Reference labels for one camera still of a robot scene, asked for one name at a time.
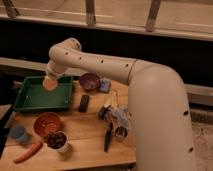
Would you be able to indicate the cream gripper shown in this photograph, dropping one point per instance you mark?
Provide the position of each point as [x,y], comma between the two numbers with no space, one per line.
[48,79]

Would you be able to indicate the orange apple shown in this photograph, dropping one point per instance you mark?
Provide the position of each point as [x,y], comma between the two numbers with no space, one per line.
[50,85]

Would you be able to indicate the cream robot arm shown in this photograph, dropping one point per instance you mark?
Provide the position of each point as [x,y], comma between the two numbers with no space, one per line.
[157,102]

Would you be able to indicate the green plastic tray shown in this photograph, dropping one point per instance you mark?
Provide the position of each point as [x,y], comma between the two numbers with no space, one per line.
[33,98]

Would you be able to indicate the purple bowl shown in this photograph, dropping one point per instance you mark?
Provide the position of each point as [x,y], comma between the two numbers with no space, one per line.
[89,81]

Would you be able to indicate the black rectangular block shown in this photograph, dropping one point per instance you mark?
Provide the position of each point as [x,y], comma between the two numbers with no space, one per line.
[84,103]

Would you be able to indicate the orange bowl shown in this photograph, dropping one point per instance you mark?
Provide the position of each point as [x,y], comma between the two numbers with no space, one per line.
[46,123]

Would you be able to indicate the blue sponge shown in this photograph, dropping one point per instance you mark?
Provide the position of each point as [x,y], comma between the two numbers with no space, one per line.
[105,86]

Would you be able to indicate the blue plastic cup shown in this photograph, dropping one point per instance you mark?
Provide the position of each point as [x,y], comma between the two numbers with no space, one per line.
[18,133]

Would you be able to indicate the white cup of grapes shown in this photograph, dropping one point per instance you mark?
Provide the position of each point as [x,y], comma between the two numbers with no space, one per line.
[58,141]

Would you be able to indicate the orange carrot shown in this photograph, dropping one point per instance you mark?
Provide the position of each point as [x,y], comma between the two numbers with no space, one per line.
[34,148]

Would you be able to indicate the wooden cutting board table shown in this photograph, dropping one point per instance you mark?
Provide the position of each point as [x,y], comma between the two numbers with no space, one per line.
[86,141]

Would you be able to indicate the clear plastic bag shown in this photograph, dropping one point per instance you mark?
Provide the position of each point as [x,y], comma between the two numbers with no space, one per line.
[122,115]

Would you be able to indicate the small metal cup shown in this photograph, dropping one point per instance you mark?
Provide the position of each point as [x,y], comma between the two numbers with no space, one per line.
[121,133]

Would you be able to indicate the brush with wooden handle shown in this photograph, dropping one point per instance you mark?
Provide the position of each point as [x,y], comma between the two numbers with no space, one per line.
[110,102]

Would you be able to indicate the black handled knife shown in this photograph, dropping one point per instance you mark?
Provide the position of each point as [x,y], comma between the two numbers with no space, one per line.
[108,136]

